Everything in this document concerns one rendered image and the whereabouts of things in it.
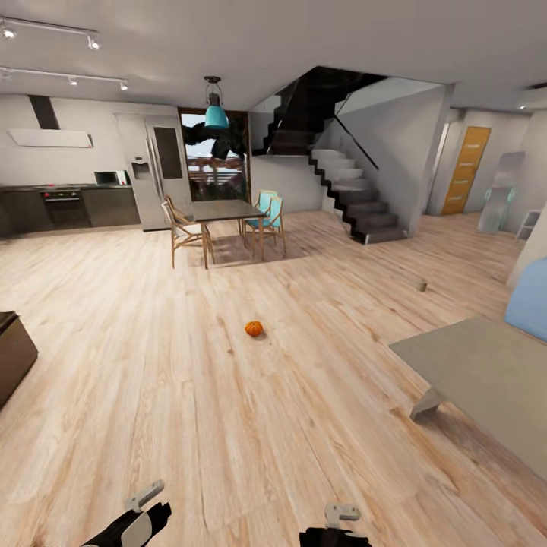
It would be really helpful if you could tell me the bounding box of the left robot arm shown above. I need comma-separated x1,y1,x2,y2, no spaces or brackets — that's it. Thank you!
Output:
84,479,172,547

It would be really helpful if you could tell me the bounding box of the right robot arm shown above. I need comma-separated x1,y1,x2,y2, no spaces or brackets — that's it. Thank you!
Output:
299,501,369,547

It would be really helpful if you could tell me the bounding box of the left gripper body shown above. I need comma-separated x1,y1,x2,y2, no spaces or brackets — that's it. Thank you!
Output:
147,502,168,537

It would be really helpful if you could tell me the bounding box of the pumpkin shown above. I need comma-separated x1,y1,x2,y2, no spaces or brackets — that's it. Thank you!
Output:
245,321,262,336

